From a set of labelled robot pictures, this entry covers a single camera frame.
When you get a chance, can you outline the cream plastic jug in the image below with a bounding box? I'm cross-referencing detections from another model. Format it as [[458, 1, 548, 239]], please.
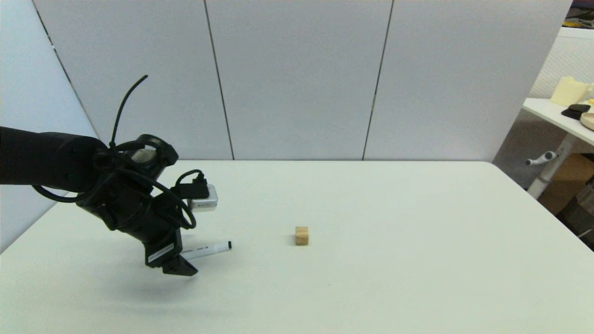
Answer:
[[550, 77, 594, 107]]

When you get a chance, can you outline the grey mesh basket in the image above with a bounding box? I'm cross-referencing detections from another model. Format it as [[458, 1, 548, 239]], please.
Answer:
[[557, 182, 594, 237]]

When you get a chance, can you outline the white side table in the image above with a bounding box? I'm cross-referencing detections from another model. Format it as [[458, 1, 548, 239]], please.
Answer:
[[522, 98, 594, 200]]

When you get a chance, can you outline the white marker with black caps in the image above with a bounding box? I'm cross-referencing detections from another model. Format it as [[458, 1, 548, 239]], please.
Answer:
[[180, 241, 232, 260]]

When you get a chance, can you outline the flat black object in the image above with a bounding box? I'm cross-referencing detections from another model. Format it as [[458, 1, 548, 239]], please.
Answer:
[[561, 104, 591, 121]]

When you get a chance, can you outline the brown cardboard box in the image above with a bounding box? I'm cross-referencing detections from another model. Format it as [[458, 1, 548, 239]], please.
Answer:
[[537, 153, 594, 215]]

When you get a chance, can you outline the white crank handle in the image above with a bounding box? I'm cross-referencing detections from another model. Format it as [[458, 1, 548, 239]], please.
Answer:
[[525, 151, 557, 167]]

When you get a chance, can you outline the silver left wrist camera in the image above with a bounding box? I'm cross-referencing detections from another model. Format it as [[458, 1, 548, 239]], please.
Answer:
[[188, 184, 219, 212]]

